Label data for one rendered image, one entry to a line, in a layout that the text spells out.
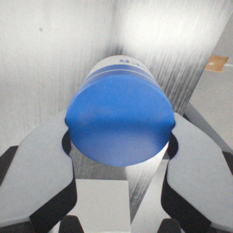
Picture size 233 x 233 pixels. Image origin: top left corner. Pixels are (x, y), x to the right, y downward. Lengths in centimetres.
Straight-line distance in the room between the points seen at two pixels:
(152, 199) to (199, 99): 97
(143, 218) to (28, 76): 50
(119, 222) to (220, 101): 120
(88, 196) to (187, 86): 31
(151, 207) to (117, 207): 17
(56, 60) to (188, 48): 21
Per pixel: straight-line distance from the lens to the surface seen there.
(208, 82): 131
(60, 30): 29
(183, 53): 30
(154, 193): 49
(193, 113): 68
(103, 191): 42
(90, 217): 39
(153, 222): 61
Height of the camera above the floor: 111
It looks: 60 degrees down
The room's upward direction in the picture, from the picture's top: 178 degrees counter-clockwise
